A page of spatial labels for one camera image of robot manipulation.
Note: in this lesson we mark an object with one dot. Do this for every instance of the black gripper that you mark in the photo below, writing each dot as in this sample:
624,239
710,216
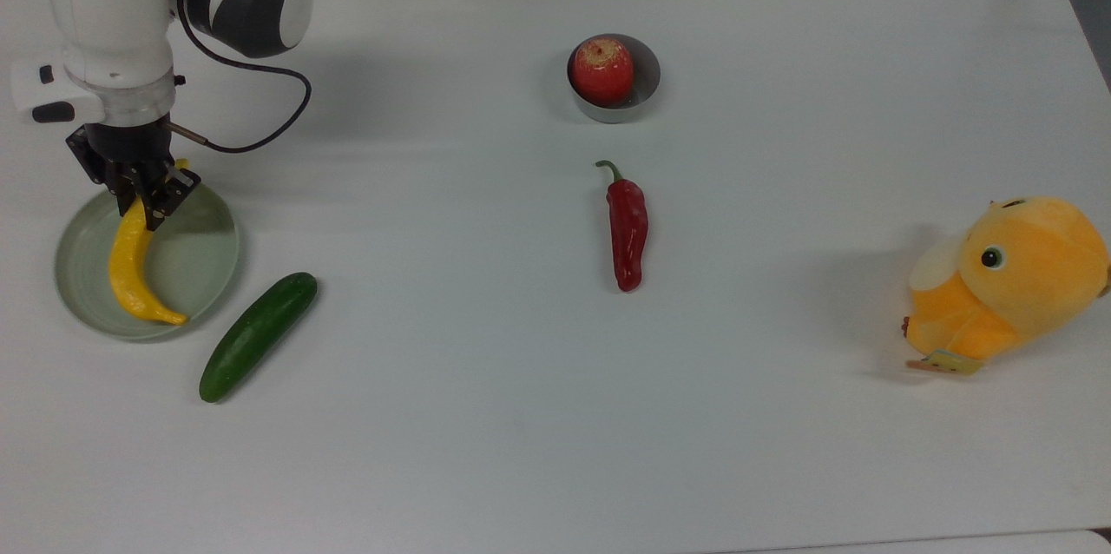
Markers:
126,146

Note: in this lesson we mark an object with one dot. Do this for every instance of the yellow banana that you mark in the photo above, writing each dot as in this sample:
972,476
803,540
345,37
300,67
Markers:
130,276

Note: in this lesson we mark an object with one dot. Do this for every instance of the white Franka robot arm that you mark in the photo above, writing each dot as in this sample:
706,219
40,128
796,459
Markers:
113,16

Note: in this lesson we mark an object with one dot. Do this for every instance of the pale green plastic plate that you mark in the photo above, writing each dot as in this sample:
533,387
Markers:
195,267

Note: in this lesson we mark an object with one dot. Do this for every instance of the green cucumber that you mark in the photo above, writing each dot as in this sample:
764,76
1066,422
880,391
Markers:
256,337

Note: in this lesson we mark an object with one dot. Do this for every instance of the red apple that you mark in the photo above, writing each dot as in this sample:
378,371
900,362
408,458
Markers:
602,69

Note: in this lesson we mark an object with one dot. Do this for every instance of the red chili pepper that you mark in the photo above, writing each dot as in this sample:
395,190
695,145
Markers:
627,233

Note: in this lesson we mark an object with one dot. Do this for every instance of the small metal bowl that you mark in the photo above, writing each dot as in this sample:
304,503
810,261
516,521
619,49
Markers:
647,85

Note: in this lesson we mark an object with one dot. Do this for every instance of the orange plush toy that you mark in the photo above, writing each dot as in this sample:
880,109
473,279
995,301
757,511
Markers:
1015,276

